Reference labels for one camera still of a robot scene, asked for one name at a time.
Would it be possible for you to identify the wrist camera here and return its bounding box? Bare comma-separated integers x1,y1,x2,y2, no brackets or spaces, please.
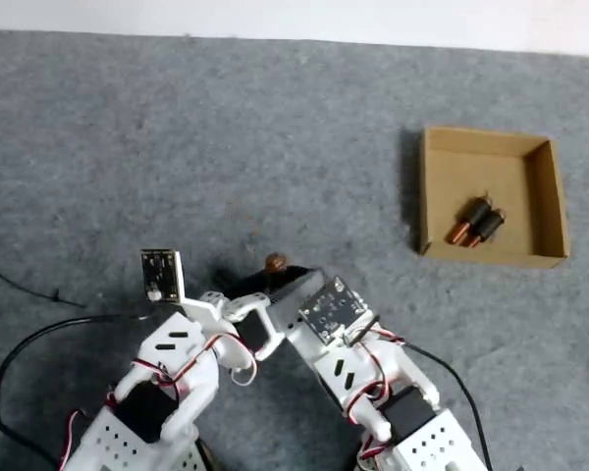
139,248,184,304
296,275,368,345

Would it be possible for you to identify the copper bolt in black sleeve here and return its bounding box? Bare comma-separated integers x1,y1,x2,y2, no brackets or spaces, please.
462,207,508,248
444,192,493,244

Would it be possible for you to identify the black cable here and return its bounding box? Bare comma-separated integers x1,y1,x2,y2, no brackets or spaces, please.
0,314,151,471
401,340,495,471

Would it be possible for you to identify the cardboard box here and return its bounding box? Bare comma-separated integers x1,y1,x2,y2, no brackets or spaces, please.
416,125,571,270

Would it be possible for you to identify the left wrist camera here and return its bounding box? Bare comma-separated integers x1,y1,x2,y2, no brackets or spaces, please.
139,248,184,304

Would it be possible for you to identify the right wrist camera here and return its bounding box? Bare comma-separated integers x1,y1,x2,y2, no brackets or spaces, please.
296,275,368,345

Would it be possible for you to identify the black zip tie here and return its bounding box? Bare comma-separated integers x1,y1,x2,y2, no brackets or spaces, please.
0,272,87,310

